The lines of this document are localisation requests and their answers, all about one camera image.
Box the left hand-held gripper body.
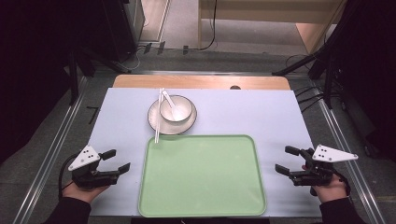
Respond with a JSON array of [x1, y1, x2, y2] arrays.
[[67, 144, 121, 189]]

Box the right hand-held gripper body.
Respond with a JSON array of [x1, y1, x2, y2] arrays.
[[290, 144, 359, 187]]

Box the person's right hand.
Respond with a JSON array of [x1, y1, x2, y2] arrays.
[[301, 164, 348, 203]]

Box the person's left hand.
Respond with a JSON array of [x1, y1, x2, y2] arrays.
[[62, 181, 110, 205]]

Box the white chopstick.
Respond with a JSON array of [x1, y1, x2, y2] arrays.
[[154, 88, 163, 145], [156, 88, 165, 144]]

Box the white round plate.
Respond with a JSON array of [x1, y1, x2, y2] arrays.
[[147, 98, 198, 136]]

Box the pale blue table mat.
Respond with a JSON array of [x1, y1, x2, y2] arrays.
[[88, 87, 322, 218]]

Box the white spoon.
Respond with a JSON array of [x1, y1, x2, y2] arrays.
[[162, 89, 188, 122]]

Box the green plastic tray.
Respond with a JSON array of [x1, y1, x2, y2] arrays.
[[137, 133, 268, 218]]

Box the black metal stand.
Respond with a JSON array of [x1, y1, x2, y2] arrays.
[[64, 46, 133, 106], [271, 0, 353, 110]]

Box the white bowl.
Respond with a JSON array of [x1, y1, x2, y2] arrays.
[[159, 94, 193, 123]]

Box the black cabinet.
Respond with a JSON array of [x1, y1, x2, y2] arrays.
[[102, 0, 146, 63]]

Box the light wooden desk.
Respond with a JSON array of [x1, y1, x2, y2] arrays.
[[197, 0, 347, 56]]

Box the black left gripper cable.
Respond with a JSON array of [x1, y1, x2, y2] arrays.
[[57, 152, 82, 201]]

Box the metal floor rail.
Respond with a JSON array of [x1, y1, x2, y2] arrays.
[[11, 76, 90, 224], [311, 77, 388, 224]]

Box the black floor cables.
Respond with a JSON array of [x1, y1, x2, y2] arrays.
[[285, 54, 325, 114]]

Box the white floor cable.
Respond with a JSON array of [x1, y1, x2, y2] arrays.
[[121, 46, 148, 71]]

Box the black hanging cable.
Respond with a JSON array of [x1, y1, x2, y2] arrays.
[[199, 0, 219, 51]]

